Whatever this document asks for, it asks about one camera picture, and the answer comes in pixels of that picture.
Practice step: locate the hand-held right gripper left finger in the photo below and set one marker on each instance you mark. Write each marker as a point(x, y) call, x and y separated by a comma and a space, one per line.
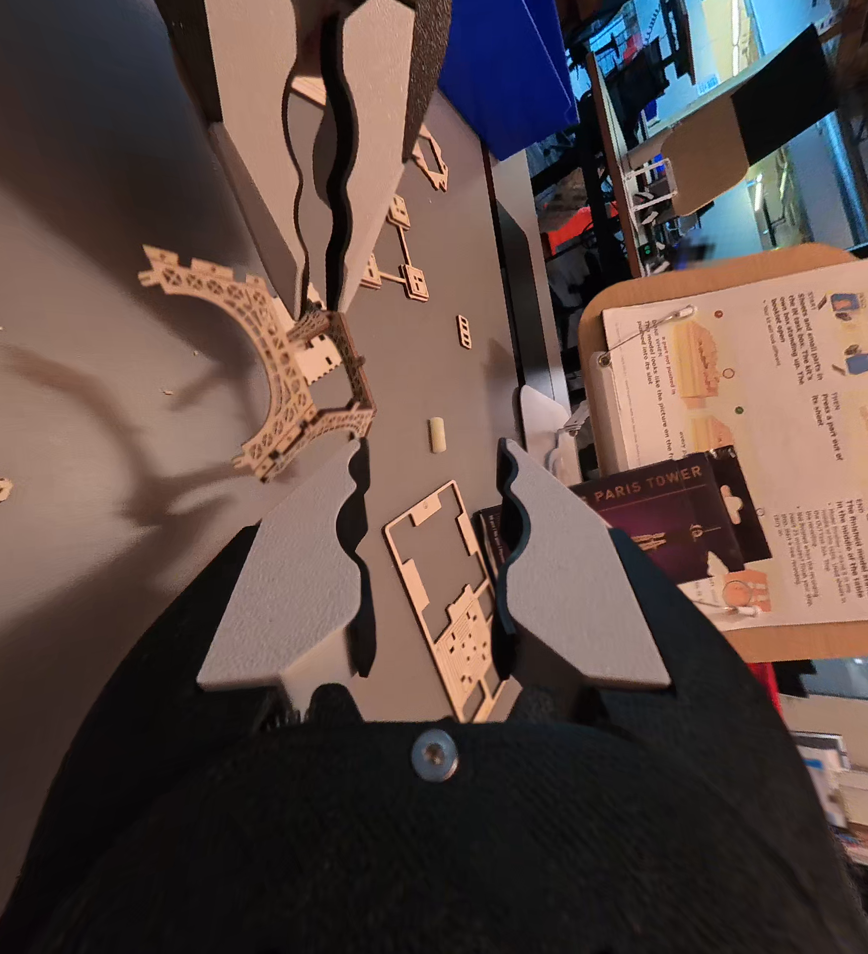
point(285, 589)

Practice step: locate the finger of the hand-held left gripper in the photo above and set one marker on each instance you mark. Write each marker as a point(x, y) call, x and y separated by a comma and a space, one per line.
point(255, 134)
point(374, 127)

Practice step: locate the blue plastic bin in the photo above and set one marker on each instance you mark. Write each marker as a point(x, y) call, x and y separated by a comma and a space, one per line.
point(508, 67)

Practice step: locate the small wooden ladder piece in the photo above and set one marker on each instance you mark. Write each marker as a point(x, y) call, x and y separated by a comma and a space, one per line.
point(464, 332)

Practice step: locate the grey desk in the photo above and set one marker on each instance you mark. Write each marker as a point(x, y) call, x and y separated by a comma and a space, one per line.
point(46, 298)

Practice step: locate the printed instruction sheet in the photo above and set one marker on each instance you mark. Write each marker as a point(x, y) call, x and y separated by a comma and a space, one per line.
point(769, 358)

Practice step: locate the wooden clipboard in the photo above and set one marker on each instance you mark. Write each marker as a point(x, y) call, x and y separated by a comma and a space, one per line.
point(799, 645)

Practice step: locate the wooden puzzle sheet square cutouts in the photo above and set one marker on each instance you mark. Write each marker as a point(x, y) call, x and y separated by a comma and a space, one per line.
point(465, 642)

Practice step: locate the red object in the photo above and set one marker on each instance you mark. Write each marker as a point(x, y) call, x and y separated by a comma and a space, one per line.
point(564, 242)

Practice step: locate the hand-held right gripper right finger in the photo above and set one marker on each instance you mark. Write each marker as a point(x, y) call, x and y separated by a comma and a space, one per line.
point(583, 604)

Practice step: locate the thin wooden sheet frame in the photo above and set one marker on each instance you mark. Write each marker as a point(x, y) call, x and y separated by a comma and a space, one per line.
point(414, 283)

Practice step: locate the brown and black panel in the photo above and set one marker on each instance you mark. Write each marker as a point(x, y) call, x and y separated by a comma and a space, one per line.
point(709, 164)

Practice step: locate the white metal stand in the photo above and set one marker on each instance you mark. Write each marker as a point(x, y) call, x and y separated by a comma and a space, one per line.
point(545, 428)

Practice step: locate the dark puzzle box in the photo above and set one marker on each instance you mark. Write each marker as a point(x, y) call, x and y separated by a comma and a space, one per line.
point(665, 514)

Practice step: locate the wooden lattice tower base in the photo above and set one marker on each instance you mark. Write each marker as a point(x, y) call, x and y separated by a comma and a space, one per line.
point(277, 350)

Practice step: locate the stack of books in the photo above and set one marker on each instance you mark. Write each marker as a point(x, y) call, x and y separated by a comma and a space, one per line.
point(866, 812)

